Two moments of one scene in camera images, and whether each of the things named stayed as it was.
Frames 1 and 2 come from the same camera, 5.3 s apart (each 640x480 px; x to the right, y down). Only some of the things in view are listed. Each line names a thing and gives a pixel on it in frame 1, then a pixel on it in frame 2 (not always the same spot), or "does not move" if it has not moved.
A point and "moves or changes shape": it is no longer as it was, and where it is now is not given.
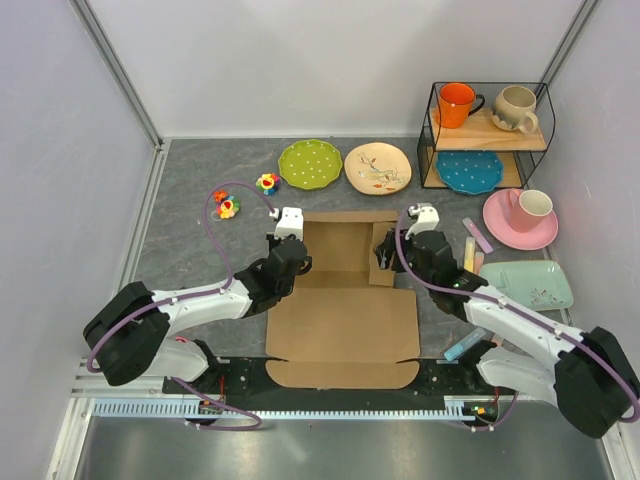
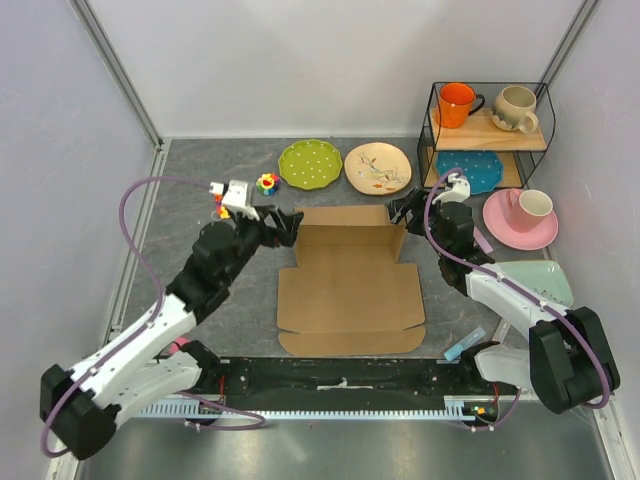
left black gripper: (272, 241) → (285, 235)
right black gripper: (383, 251) → (398, 208)
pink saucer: (497, 217) does not move
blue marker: (462, 346) does not move
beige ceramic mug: (513, 109) does not move
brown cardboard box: (343, 325) moves or changes shape
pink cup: (527, 209) does not move
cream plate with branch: (377, 169) does not move
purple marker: (476, 232) does not move
